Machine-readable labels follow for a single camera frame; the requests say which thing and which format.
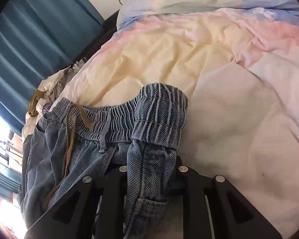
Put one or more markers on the teal curtain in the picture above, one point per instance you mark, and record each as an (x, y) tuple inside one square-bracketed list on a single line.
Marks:
[(38, 38)]

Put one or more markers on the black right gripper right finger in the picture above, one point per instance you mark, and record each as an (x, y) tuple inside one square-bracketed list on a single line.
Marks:
[(214, 208)]

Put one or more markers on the pastel rainbow duvet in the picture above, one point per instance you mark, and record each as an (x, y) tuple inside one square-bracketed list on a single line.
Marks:
[(240, 73)]

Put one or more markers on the black bed headboard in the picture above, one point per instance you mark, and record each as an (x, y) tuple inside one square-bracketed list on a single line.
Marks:
[(109, 28)]

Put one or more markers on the mustard yellow garment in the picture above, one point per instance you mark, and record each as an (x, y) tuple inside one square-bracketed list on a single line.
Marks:
[(34, 101)]

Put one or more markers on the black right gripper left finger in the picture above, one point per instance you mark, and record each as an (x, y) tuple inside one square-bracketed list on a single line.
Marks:
[(92, 208)]

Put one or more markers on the blue denim jeans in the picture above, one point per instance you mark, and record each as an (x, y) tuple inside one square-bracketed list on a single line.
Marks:
[(73, 141)]

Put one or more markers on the cream puffer jacket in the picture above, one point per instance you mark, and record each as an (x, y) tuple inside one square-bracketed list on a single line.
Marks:
[(53, 87)]

